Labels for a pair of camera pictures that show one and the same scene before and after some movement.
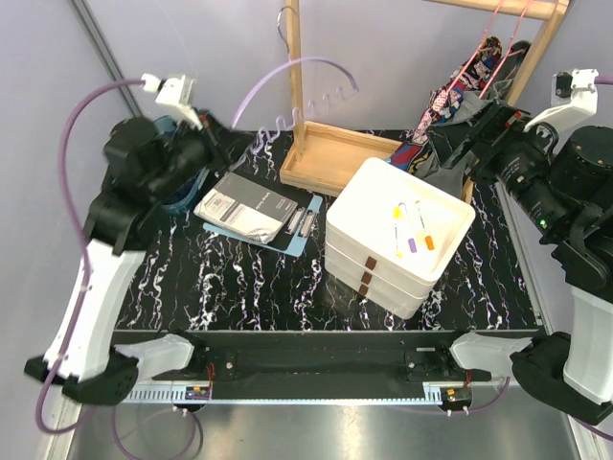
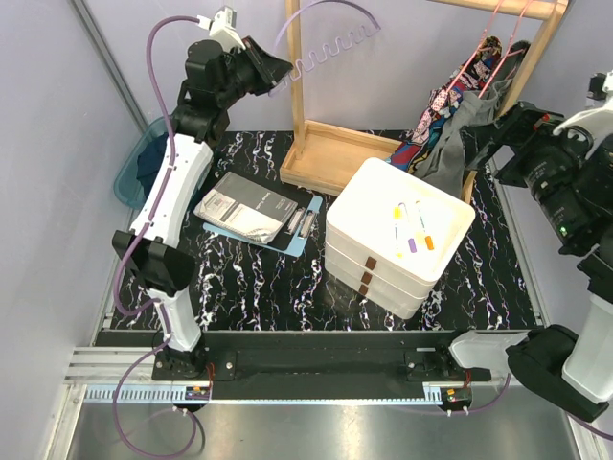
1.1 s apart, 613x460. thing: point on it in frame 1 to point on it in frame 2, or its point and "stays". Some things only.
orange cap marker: (429, 241) stays
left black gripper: (221, 142) to (268, 70)
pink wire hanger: (479, 49) stays
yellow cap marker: (397, 217) stays
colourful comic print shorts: (445, 101) stays
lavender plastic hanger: (300, 112) to (329, 52)
